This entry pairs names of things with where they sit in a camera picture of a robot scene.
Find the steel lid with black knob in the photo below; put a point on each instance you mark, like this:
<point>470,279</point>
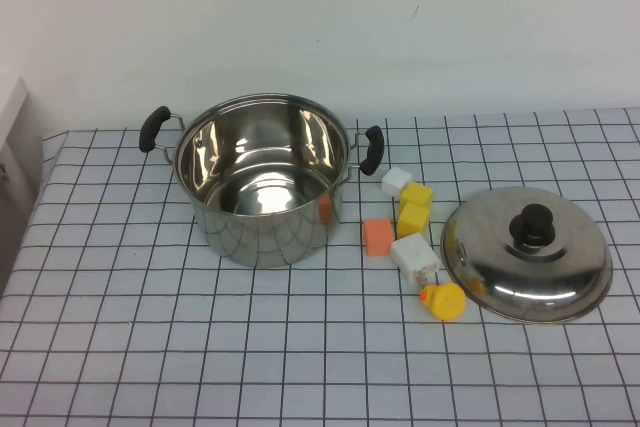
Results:
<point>500,267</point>

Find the small white cube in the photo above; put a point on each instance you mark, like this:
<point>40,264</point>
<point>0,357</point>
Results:
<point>396,182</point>

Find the orange foam block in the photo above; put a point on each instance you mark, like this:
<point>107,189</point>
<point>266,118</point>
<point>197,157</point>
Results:
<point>378,238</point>

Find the yellow foam cube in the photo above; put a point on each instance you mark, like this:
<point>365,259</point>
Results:
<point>414,221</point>
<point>419,194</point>

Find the large white cube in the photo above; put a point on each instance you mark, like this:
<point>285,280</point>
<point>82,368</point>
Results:
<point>414,254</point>

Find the yellow rubber duck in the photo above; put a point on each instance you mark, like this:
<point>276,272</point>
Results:
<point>447,303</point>

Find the white black grid tablecloth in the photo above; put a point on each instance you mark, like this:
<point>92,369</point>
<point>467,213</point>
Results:
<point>200,347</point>

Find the white side panel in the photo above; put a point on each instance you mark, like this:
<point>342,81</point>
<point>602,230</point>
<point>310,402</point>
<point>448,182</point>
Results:
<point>12,117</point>

